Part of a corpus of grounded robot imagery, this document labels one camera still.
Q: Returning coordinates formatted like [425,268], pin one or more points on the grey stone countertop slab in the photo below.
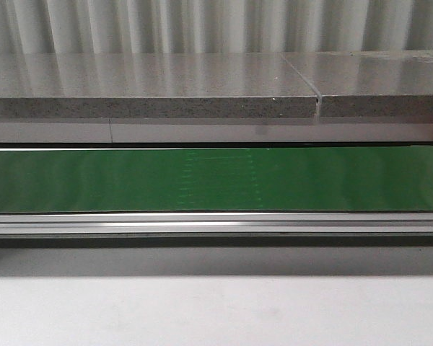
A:
[144,85]

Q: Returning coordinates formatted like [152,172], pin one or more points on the green conveyor belt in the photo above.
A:
[358,178]

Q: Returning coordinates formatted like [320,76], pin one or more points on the white pleated curtain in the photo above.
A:
[213,26]

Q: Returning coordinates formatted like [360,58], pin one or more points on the aluminium conveyor side rail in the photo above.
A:
[216,224]

